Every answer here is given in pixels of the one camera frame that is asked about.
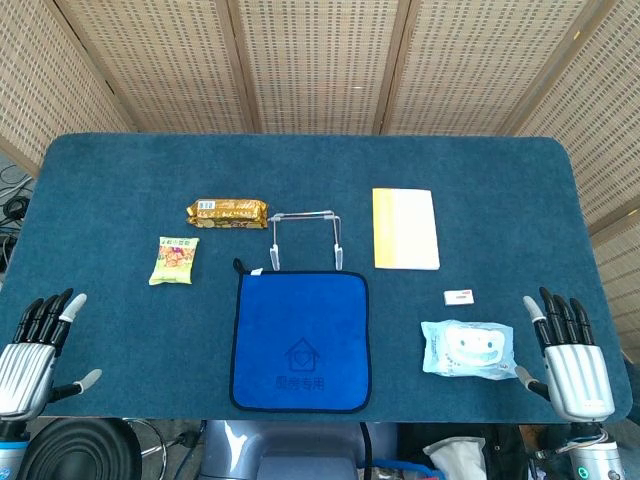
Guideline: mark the bamboo folding screen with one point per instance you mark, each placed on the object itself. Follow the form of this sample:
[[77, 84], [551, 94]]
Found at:
[[320, 65]]

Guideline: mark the grey robot torso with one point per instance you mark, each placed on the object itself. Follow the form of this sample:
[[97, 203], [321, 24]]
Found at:
[[280, 450]]

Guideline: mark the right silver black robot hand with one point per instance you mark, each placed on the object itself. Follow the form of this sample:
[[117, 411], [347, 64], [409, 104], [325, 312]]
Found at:
[[580, 375]]

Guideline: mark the blue carpet table cover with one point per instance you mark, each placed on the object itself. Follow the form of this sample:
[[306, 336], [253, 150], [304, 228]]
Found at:
[[125, 350]]

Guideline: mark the chrome stool base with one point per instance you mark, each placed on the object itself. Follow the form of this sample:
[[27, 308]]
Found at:
[[155, 447]]

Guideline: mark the black round stool seat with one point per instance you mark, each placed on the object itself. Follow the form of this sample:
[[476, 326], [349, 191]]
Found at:
[[75, 455]]

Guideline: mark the gold biscuit package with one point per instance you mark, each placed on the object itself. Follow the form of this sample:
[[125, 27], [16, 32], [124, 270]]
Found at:
[[227, 214]]

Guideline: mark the blue towel with house print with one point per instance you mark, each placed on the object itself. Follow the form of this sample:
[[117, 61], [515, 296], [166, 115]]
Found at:
[[300, 325]]

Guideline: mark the green snack bag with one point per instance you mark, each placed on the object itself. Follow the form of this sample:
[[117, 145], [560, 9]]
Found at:
[[173, 261]]

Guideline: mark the small white box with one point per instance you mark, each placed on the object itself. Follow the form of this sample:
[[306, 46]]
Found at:
[[458, 297]]

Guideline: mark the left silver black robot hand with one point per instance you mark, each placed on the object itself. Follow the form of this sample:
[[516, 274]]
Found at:
[[25, 370]]

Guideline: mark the light blue wet wipes pack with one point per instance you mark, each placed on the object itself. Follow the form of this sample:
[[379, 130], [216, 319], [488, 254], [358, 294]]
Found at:
[[467, 350]]

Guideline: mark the white crumpled bag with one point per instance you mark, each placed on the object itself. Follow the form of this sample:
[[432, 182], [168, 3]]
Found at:
[[455, 455]]

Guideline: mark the yellow and white book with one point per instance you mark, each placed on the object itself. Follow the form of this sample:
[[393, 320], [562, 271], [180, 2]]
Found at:
[[405, 230]]

